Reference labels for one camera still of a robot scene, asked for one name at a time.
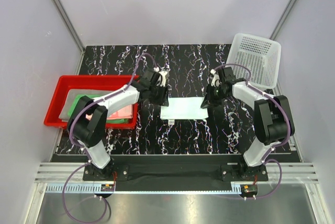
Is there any grey towel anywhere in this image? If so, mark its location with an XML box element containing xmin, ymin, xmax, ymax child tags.
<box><xmin>59</xmin><ymin>89</ymin><xmax>110</xmax><ymax>122</ymax></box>

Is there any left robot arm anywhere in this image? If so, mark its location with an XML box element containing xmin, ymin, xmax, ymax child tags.
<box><xmin>67</xmin><ymin>68</ymin><xmax>169</xmax><ymax>180</ymax></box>

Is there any green towel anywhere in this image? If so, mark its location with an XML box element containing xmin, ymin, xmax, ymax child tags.
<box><xmin>59</xmin><ymin>94</ymin><xmax>130</xmax><ymax>124</ymax></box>

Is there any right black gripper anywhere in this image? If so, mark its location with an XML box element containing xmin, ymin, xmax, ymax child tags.
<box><xmin>200</xmin><ymin>84</ymin><xmax>229</xmax><ymax>109</ymax></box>

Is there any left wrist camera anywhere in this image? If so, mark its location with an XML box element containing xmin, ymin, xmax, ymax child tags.
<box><xmin>154</xmin><ymin>67</ymin><xmax>169</xmax><ymax>87</ymax></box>

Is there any pink towel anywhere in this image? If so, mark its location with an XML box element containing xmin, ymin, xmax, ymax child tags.
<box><xmin>85</xmin><ymin>103</ymin><xmax>134</xmax><ymax>120</ymax></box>

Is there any right aluminium frame post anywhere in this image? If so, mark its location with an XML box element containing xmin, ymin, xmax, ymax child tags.
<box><xmin>269</xmin><ymin>0</ymin><xmax>298</xmax><ymax>41</ymax></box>

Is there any left aluminium frame post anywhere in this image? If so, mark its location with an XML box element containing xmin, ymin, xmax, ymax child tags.
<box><xmin>36</xmin><ymin>0</ymin><xmax>86</xmax><ymax>54</ymax></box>

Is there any white plastic basket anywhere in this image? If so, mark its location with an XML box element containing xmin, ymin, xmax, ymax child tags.
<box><xmin>226</xmin><ymin>33</ymin><xmax>281</xmax><ymax>91</ymax></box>

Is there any aluminium frame post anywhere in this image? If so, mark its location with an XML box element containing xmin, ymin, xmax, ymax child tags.
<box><xmin>269</xmin><ymin>0</ymin><xmax>298</xmax><ymax>41</ymax></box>
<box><xmin>36</xmin><ymin>0</ymin><xmax>86</xmax><ymax>54</ymax></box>

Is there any red plastic tray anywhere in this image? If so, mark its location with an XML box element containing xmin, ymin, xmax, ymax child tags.
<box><xmin>44</xmin><ymin>75</ymin><xmax>131</xmax><ymax>129</ymax></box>

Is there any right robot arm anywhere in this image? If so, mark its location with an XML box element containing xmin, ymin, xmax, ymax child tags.
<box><xmin>200</xmin><ymin>64</ymin><xmax>295</xmax><ymax>181</ymax></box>

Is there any white towel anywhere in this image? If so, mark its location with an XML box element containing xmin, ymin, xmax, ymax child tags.
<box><xmin>160</xmin><ymin>97</ymin><xmax>208</xmax><ymax>120</ymax></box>

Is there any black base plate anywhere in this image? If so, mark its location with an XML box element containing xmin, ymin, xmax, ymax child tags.
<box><xmin>83</xmin><ymin>154</ymin><xmax>269</xmax><ymax>193</ymax></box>

